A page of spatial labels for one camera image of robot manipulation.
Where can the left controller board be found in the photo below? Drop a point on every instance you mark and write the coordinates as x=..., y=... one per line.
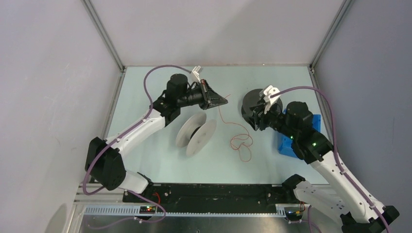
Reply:
x=147, y=210

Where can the right controller board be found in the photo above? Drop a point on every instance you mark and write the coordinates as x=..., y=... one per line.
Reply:
x=294, y=216

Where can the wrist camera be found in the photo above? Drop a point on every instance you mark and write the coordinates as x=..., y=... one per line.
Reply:
x=195, y=74
x=270, y=95

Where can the white slotted cable duct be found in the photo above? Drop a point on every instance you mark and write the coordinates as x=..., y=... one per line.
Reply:
x=130, y=210

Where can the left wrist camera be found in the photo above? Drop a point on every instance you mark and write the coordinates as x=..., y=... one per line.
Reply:
x=195, y=74

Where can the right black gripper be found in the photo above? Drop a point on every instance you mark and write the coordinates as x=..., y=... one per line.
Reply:
x=259, y=114

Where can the blue plastic bin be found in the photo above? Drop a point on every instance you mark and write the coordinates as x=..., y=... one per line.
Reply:
x=284, y=144

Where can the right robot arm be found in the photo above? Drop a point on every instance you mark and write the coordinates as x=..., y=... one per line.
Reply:
x=355, y=209

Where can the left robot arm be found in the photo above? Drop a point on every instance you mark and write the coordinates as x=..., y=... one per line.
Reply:
x=105, y=157

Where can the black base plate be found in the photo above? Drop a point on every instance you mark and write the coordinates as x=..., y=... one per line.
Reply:
x=219, y=198

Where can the black cable spool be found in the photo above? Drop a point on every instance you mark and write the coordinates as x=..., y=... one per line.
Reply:
x=252, y=98

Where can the white cable spool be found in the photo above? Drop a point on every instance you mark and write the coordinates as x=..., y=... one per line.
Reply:
x=195, y=133

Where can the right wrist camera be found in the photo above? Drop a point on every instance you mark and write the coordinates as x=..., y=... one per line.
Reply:
x=270, y=95

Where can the controller board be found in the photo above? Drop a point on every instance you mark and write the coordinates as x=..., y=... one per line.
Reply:
x=147, y=210
x=294, y=216

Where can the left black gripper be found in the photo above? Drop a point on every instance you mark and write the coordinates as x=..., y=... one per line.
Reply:
x=206, y=92

